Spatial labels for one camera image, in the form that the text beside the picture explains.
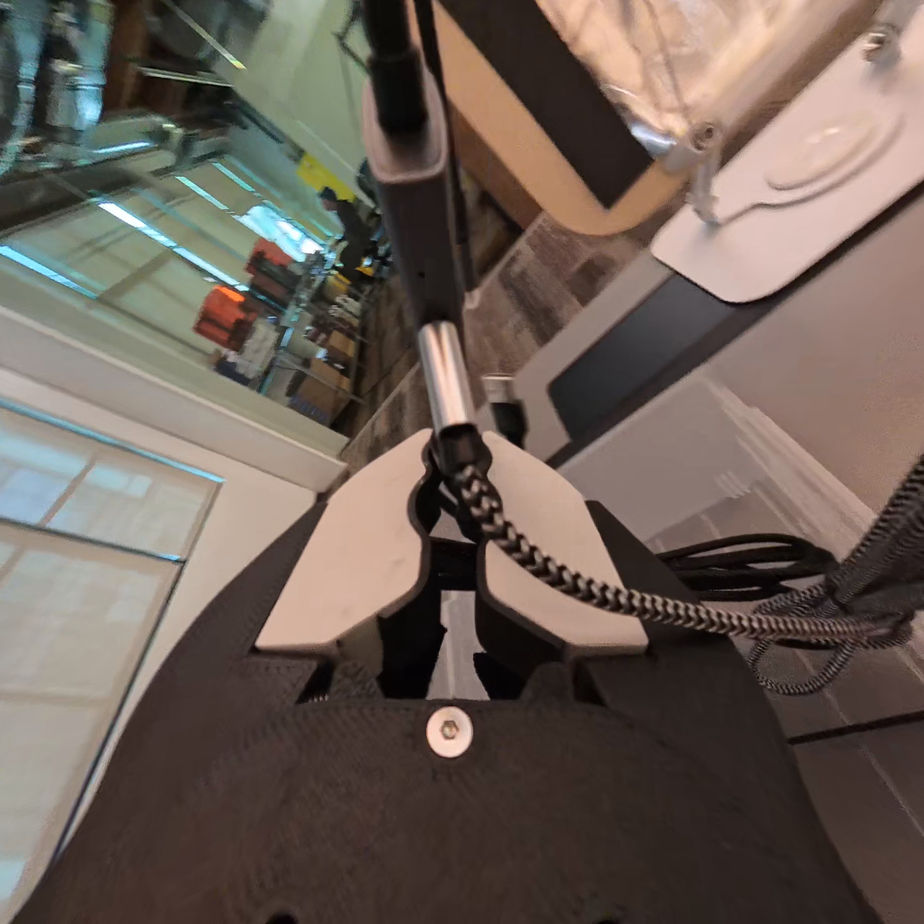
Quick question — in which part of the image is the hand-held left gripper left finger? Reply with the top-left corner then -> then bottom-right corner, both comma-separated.
255,427 -> 437,658

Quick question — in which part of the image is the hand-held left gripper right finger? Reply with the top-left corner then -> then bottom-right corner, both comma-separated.
476,431 -> 651,656

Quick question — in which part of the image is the black white braided cable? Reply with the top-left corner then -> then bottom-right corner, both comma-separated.
419,322 -> 924,697

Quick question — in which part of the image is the black usb cable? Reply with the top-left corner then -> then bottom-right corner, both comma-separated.
482,372 -> 842,596

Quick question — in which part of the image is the grey usb hub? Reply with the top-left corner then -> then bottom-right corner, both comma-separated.
359,0 -> 481,340

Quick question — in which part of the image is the cardboard box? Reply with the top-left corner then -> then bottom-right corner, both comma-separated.
289,354 -> 362,427

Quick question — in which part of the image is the clear plastic container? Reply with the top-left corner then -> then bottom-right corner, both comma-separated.
556,375 -> 924,744

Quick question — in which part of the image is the orange printer cover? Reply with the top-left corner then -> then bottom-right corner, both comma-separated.
245,238 -> 297,284
193,285 -> 250,344

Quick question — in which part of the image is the yellow wall sign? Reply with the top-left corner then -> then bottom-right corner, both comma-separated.
298,152 -> 338,205

